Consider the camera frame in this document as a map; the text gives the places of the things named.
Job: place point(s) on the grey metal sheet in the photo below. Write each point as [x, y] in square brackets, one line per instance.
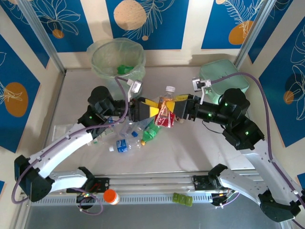
[152, 217]

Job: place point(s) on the clear Pepsi bottle blue cap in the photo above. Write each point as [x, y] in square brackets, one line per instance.
[112, 122]

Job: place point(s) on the orange-capped small jar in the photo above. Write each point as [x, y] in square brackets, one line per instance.
[110, 196]

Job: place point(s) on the mint green zip case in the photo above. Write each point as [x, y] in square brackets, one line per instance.
[228, 71]

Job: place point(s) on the aluminium upright post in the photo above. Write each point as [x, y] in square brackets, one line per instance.
[252, 31]
[40, 31]

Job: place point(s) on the slim clear bottle blue cap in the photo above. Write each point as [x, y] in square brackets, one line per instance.
[126, 130]

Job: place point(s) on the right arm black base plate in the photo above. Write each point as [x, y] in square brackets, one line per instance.
[200, 182]

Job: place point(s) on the crushed green Sprite bottle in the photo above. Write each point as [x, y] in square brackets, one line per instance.
[122, 68]
[150, 133]

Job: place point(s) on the aluminium rail beam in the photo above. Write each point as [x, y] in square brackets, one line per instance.
[152, 181]

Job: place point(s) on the bin with green liner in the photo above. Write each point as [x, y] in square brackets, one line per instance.
[107, 59]

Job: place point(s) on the crushed bottle bright blue label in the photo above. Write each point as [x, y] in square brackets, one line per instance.
[122, 146]

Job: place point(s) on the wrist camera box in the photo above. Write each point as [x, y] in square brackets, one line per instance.
[199, 84]
[136, 87]

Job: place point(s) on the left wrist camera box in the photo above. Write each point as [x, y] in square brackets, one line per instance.
[136, 87]

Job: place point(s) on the clear plastic bag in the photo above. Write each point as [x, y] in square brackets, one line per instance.
[62, 131]

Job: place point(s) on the orange tea bottle red label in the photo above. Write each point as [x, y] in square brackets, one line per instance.
[164, 118]

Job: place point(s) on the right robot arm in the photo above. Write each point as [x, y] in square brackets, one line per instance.
[259, 167]

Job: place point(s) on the clear bottle pale blue label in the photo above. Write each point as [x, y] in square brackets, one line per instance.
[139, 127]

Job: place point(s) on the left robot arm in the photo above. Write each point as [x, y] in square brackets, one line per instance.
[59, 148]

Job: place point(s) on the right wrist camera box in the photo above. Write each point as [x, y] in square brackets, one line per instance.
[199, 84]

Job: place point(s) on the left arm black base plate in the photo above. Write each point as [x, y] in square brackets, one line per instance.
[102, 183]

